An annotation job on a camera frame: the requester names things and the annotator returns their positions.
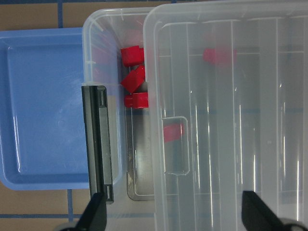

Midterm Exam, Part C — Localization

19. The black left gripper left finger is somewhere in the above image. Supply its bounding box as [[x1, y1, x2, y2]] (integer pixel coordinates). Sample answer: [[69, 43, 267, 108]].
[[75, 192, 107, 231]]

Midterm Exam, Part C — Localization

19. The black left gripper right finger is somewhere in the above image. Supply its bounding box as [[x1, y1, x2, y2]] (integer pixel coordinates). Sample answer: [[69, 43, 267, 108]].
[[242, 191, 289, 231]]

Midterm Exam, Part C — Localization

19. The clear plastic box lid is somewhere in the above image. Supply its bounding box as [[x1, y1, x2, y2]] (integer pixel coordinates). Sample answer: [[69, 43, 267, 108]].
[[143, 0, 308, 231]]

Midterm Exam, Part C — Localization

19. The red block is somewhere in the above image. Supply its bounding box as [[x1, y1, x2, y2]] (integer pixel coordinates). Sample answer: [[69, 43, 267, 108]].
[[121, 65, 145, 93], [120, 46, 144, 67], [163, 123, 185, 142], [203, 48, 237, 65], [124, 92, 149, 109]]

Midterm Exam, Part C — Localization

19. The blue plastic tray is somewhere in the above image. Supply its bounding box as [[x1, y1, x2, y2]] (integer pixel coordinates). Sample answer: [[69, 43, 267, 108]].
[[0, 27, 89, 191]]

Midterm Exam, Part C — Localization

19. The clear plastic storage box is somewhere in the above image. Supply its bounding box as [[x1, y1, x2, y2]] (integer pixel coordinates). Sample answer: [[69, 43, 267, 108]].
[[82, 7, 167, 205]]

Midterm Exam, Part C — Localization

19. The black box latch handle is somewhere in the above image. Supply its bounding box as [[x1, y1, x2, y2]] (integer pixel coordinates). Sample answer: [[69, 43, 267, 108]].
[[81, 85, 114, 204]]

